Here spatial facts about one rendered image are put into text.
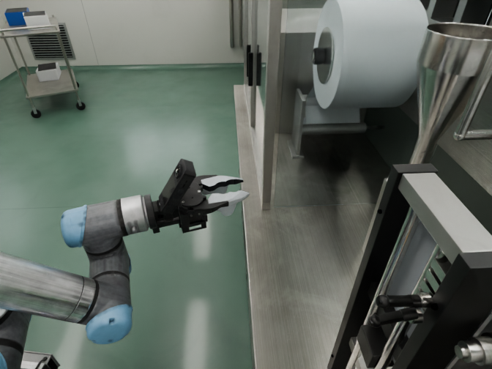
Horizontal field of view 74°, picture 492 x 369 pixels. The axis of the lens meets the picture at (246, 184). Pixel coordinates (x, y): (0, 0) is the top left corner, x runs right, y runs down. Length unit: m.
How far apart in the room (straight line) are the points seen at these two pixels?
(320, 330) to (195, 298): 1.23
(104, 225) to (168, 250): 1.63
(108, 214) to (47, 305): 0.18
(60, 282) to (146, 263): 1.65
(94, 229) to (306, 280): 0.58
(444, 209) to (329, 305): 0.59
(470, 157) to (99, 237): 0.95
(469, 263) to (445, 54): 0.45
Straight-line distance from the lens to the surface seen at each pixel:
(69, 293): 0.62
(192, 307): 1.99
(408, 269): 0.50
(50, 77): 4.86
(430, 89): 0.74
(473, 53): 0.71
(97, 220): 0.67
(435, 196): 0.41
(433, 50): 0.72
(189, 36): 5.56
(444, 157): 1.18
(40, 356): 1.18
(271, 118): 0.96
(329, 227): 1.12
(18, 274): 0.60
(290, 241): 1.05
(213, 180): 0.71
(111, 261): 0.72
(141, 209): 0.66
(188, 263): 2.19
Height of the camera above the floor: 1.66
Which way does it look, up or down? 37 degrees down
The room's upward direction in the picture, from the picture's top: straight up
